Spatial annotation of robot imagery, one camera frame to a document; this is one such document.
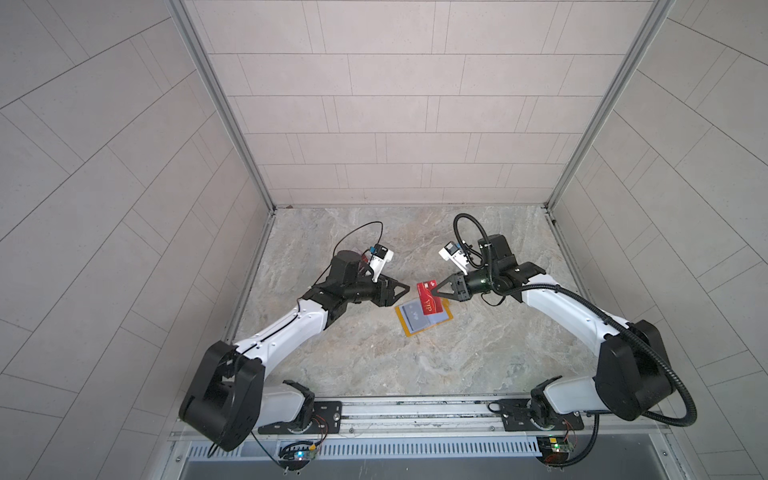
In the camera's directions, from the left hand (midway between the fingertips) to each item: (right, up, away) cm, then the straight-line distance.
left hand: (409, 286), depth 77 cm
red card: (+5, -4, -3) cm, 7 cm away
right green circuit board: (+33, -36, -10) cm, 50 cm away
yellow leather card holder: (+2, -12, +9) cm, 15 cm away
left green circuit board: (-26, -36, -12) cm, 46 cm away
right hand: (+7, -2, -3) cm, 7 cm away
